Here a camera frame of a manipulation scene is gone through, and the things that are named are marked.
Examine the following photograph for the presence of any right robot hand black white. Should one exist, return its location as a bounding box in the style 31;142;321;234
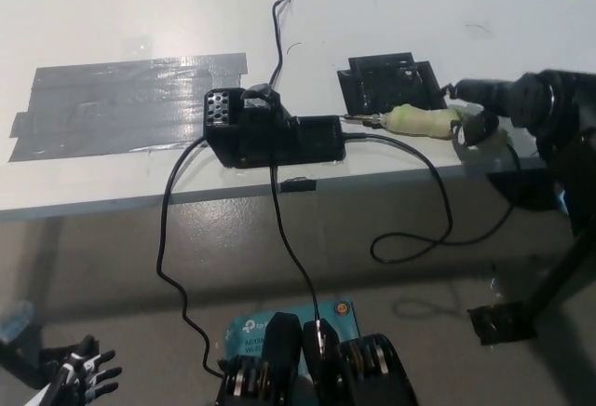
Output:
441;69;559;149

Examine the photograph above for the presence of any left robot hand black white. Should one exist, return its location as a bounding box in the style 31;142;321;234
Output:
54;334;124;401

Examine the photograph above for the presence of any soldering iron tape-wrapped handle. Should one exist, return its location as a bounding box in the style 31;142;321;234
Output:
343;103;508;150

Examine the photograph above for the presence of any black soldering iron cable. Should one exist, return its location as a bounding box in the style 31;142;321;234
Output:
343;131;522;265

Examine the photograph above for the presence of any black robot torso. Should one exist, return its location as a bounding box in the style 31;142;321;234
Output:
214;311;418;406

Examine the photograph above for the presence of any black soldering station base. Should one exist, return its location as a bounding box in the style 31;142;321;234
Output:
203;82;346;169

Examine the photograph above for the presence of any clear blue plastic bottle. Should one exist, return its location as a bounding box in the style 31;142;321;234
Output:
0;301;36;345

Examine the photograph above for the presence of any black square printed tray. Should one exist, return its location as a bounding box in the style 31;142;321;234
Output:
335;51;449;116

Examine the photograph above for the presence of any teal router box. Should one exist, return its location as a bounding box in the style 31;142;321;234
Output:
225;300;364;370

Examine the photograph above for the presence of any small black tape strip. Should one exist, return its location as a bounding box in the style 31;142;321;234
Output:
280;177;317;194

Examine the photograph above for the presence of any black under-table bracket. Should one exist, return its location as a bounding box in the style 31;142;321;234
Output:
486;170;567;214

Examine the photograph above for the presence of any black power cable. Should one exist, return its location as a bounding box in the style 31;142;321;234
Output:
156;138;227;377

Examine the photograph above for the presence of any black cable with bare end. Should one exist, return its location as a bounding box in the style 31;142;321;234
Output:
269;0;322;328

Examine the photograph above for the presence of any grey duct tape patch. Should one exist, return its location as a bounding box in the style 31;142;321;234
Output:
7;53;249;163

